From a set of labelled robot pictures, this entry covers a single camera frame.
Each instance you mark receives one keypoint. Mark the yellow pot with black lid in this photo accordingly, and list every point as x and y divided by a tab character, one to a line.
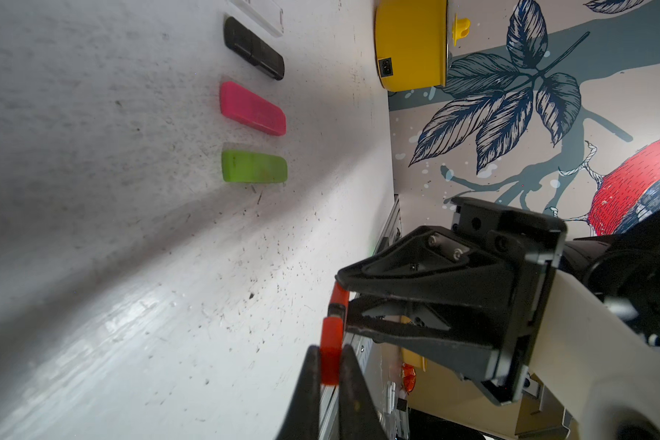
413	40

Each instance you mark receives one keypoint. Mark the black usb drive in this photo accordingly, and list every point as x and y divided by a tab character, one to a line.
252	49

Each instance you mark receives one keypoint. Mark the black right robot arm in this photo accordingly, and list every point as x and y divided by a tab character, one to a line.
623	268

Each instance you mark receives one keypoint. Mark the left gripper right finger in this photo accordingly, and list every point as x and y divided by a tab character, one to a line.
357	416

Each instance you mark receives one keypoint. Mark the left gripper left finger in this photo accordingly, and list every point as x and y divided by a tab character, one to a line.
302	420

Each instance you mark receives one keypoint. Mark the red usb drive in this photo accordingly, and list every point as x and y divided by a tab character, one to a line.
338	304

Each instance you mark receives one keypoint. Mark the pink usb drive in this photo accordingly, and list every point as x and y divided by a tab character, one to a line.
241	105

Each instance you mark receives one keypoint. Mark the red usb cap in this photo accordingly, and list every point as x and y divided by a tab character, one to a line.
331	347

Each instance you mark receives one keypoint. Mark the clear usb drive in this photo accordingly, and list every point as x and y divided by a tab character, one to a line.
266	13

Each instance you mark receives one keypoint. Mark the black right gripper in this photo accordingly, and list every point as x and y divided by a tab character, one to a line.
418	294

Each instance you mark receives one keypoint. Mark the green usb drive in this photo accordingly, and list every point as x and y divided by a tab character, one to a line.
242	166

